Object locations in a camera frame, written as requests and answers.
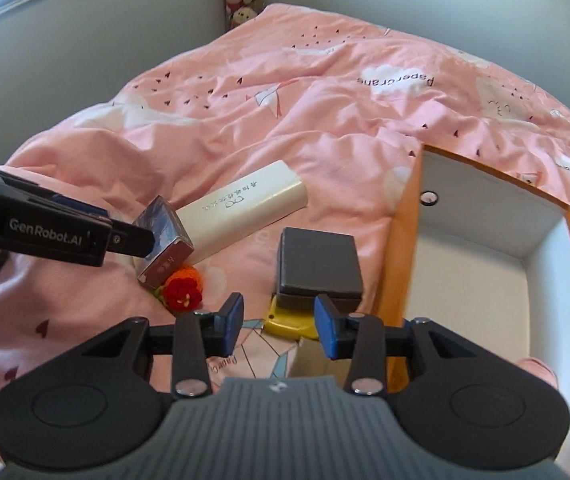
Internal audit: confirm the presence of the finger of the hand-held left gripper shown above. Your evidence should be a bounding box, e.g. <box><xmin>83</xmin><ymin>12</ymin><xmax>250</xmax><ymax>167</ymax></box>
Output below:
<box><xmin>48</xmin><ymin>194</ymin><xmax>112</xmax><ymax>221</ymax></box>
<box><xmin>106</xmin><ymin>222</ymin><xmax>155</xmax><ymax>257</ymax></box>

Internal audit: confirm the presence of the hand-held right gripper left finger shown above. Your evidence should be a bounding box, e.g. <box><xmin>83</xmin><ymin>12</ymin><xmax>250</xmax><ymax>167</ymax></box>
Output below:
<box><xmin>81</xmin><ymin>292</ymin><xmax>245</xmax><ymax>400</ymax></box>

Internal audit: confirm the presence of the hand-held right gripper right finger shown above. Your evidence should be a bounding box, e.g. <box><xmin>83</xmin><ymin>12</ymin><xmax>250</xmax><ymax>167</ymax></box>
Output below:
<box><xmin>313</xmin><ymin>294</ymin><xmax>473</xmax><ymax>396</ymax></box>

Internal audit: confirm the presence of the small glossy printed box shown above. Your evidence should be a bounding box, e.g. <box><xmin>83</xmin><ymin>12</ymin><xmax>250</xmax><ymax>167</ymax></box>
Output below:
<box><xmin>132</xmin><ymin>196</ymin><xmax>195</xmax><ymax>290</ymax></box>

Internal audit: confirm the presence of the small yellow object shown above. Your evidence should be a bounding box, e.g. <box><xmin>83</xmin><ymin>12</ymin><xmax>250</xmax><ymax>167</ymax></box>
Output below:
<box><xmin>263</xmin><ymin>296</ymin><xmax>320</xmax><ymax>340</ymax></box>

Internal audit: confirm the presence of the orange red crocheted toy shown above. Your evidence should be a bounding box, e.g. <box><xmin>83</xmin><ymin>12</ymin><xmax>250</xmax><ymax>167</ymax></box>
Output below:
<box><xmin>155</xmin><ymin>266</ymin><xmax>203</xmax><ymax>317</ymax></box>

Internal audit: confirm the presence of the dark grey box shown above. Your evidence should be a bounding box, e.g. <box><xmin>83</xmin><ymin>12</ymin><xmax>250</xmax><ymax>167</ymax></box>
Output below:
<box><xmin>275</xmin><ymin>226</ymin><xmax>364</xmax><ymax>313</ymax></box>

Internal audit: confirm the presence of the orange cardboard box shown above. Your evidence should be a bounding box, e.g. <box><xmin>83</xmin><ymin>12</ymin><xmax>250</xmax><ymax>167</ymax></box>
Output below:
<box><xmin>380</xmin><ymin>143</ymin><xmax>570</xmax><ymax>478</ymax></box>

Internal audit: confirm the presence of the long cream box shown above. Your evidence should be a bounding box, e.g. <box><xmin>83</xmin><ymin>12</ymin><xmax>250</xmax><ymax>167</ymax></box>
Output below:
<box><xmin>172</xmin><ymin>160</ymin><xmax>308</xmax><ymax>266</ymax></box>

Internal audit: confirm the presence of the small white box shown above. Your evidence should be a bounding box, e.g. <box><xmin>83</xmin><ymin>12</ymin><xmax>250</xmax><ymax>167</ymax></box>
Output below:
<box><xmin>287</xmin><ymin>337</ymin><xmax>353</xmax><ymax>378</ymax></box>

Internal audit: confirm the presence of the pink printed blanket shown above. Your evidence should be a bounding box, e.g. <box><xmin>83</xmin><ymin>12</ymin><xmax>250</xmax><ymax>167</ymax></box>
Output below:
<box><xmin>0</xmin><ymin>2</ymin><xmax>570</xmax><ymax>461</ymax></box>

